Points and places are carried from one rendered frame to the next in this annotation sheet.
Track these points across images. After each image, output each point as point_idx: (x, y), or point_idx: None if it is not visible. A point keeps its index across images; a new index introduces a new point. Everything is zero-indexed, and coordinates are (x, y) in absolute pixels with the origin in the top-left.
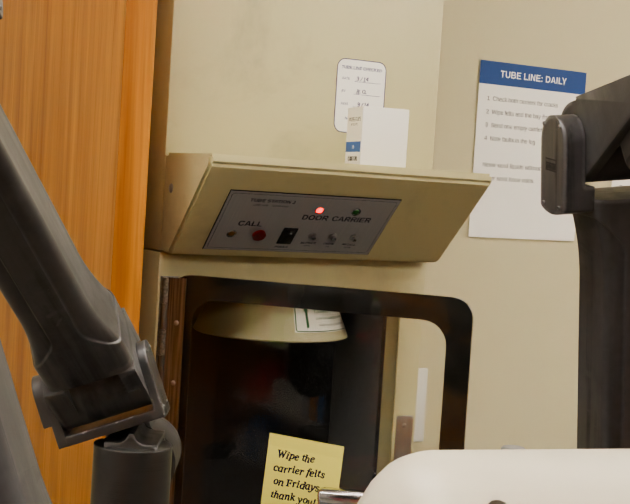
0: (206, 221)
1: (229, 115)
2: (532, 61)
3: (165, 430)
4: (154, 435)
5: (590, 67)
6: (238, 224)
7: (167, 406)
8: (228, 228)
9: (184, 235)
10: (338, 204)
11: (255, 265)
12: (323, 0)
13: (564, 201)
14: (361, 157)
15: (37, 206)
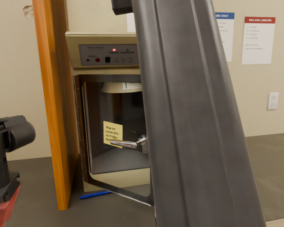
0: (77, 56)
1: (89, 23)
2: (217, 11)
3: (18, 127)
4: None
5: (235, 11)
6: (88, 56)
7: None
8: (85, 58)
9: (72, 61)
10: (120, 47)
11: (104, 70)
12: None
13: (112, 2)
14: (127, 30)
15: None
